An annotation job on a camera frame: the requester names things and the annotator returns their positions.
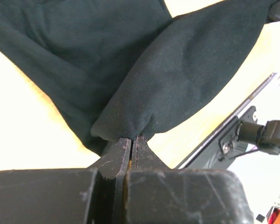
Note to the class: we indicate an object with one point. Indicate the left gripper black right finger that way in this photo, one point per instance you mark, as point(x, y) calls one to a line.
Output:
point(156, 194)

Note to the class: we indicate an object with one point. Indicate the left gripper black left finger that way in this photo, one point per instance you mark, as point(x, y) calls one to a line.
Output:
point(92, 195)

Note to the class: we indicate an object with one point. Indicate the black t shirt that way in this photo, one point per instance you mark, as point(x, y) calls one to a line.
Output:
point(120, 68)

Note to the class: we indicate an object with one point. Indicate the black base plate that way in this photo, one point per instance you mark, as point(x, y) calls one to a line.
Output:
point(217, 149)

